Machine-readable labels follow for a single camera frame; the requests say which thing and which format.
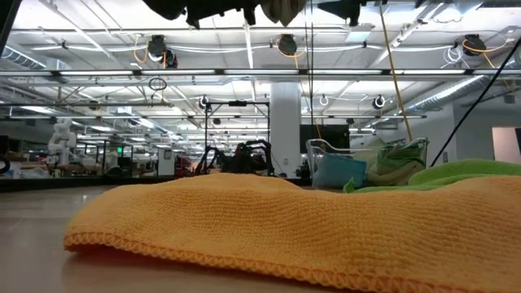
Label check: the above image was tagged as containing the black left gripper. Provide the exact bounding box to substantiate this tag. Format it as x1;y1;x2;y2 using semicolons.
142;0;257;29

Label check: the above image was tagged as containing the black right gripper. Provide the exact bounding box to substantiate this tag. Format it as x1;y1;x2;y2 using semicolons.
317;0;378;28

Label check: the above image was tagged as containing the clear plastic bin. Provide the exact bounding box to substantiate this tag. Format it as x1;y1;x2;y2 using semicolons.
305;137;431;187

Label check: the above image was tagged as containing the sage green microfiber towel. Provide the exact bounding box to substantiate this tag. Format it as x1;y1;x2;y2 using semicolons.
366;160;424;187
352;137;427;174

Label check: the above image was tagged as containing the blue microfiber towel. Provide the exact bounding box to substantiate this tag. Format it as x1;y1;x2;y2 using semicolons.
312;153;368;188

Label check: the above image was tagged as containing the orange microfiber towel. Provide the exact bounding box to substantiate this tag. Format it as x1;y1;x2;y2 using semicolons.
63;173;521;293

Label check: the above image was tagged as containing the lime green microfiber towel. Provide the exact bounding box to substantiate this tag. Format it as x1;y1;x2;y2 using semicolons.
342;159;521;195

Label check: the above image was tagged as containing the white square column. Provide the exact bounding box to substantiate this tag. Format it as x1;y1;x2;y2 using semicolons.
269;81;303;179

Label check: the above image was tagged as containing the black distant robot station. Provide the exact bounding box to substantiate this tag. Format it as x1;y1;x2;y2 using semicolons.
194;140;276;177

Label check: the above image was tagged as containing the white distant cabinet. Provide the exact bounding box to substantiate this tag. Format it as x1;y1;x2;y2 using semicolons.
157;146;176;177

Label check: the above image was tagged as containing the pink door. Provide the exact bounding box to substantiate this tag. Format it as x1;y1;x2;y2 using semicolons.
491;125;521;164

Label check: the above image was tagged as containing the white distant robot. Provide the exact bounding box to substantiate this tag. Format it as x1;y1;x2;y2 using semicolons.
46;117;78;166

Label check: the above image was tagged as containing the black ceiling cable reel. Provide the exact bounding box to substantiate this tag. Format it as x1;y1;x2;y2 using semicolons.
462;34;488;53
278;34;298;57
146;34;179;69

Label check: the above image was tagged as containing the long ceiling light rail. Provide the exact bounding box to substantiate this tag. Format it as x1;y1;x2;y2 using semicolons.
0;68;521;78

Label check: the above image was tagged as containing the black distant gantry frame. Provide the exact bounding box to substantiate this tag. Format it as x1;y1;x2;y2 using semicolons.
203;100;272;176

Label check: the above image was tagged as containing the yellow floor cable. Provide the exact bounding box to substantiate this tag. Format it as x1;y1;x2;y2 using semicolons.
378;3;414;142

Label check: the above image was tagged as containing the black wall screen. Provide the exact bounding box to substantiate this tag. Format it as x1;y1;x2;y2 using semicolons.
300;124;351;154

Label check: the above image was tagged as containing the silver ventilation duct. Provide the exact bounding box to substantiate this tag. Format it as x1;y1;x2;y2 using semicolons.
0;42;46;71
406;75;521;113

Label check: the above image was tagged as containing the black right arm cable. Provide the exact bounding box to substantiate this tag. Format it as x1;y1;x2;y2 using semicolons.
430;38;521;168

